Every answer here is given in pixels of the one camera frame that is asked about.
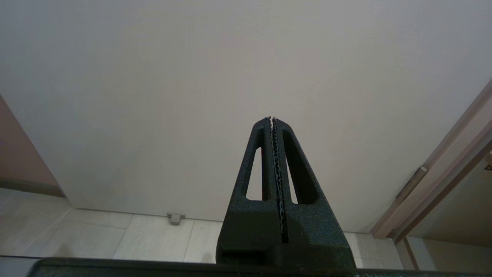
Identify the white room door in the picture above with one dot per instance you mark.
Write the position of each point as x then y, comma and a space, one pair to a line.
192, 96

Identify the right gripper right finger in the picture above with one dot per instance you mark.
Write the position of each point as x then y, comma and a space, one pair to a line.
315, 231

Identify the small grey floor doorstop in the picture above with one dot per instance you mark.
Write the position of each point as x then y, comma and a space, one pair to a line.
175, 218

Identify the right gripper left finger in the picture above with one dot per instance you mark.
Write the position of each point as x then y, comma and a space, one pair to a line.
246, 231

